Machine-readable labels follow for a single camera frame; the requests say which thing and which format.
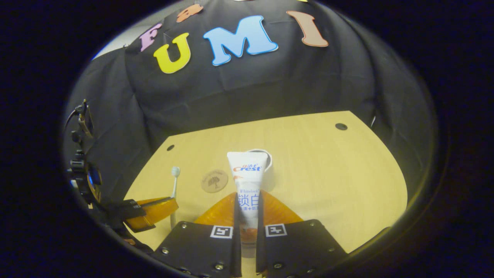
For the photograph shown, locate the wooden desktop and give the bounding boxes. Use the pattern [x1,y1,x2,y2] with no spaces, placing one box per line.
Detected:
[123,111,408,278]

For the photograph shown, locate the white toothbrush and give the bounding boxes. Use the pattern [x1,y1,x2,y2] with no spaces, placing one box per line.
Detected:
[170,166,181,229]

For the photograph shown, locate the white cup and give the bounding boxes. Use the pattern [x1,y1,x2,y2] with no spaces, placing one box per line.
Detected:
[247,149,273,192]

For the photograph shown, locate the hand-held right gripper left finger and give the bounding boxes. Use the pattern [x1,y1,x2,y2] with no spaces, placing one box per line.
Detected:
[152,192,242,278]

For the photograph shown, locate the white toothpaste tube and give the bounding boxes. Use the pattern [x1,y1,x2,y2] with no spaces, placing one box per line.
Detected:
[227,151,269,257]

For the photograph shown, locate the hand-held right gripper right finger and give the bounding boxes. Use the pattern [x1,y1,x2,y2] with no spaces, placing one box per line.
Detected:
[256,190,349,278]

